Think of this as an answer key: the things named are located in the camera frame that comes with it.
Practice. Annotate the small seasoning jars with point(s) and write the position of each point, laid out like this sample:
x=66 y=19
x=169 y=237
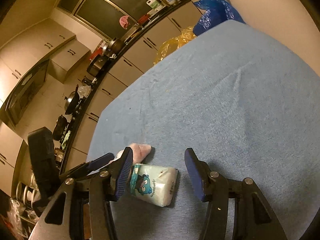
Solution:
x=59 y=155

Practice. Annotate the green dish cloth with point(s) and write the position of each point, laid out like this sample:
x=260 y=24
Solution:
x=65 y=140

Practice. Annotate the yellow plastic bag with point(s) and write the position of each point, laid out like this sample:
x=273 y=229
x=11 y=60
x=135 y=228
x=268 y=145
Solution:
x=170 y=47

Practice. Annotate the kitchen window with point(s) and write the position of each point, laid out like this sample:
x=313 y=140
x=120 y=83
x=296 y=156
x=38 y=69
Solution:
x=105 y=2

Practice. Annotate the black kitchen countertop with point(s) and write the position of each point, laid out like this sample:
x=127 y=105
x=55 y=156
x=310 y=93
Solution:
x=100 y=80

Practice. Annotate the wok with metal lid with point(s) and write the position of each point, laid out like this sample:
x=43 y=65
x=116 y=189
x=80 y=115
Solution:
x=71 y=100

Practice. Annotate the grey lower kitchen cabinets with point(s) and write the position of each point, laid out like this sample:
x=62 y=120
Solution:
x=130 y=65

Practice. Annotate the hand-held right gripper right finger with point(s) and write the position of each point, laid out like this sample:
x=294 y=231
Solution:
x=195 y=175

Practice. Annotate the dark cooking pot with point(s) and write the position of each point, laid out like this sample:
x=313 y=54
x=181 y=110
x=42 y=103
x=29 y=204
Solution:
x=115 y=45

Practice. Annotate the grey upper cabinets over hood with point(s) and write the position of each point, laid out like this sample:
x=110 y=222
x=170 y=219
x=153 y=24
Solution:
x=37 y=45

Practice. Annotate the green label white jug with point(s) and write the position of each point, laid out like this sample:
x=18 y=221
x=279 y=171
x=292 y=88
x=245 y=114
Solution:
x=153 y=5

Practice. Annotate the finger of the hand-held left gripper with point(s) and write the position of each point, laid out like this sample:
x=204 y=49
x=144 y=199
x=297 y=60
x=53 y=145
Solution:
x=100 y=161

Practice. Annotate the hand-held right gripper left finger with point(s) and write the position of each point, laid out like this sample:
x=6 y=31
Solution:
x=123 y=177

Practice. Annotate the red tray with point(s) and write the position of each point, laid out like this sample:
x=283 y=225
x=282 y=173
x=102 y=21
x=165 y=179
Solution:
x=98 y=51

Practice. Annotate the black range hood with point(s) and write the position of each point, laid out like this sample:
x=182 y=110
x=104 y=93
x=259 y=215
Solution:
x=25 y=90

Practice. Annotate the blue tablecloth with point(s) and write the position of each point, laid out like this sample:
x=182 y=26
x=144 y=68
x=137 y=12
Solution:
x=225 y=92

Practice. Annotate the grey upper kitchen cabinet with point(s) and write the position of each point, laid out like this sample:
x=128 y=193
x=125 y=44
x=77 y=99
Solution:
x=7 y=145

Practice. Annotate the white plastic bag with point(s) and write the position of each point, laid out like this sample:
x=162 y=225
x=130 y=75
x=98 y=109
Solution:
x=85 y=90

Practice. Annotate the black frying pan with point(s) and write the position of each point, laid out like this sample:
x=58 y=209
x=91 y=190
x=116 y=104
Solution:
x=60 y=127

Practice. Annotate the blue plastic bag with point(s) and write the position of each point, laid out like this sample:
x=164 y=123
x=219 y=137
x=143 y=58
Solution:
x=215 y=10

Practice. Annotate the dish rack with white plates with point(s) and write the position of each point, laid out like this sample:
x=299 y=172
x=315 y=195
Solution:
x=25 y=190

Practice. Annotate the pale blue tissue pack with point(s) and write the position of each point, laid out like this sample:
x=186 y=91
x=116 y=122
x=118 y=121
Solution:
x=160 y=183

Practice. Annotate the pink wrapper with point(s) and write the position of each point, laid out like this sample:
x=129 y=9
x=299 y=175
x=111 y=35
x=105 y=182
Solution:
x=141 y=151

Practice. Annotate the pink cloth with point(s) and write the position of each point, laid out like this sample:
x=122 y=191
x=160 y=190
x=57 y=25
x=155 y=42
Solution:
x=124 y=21

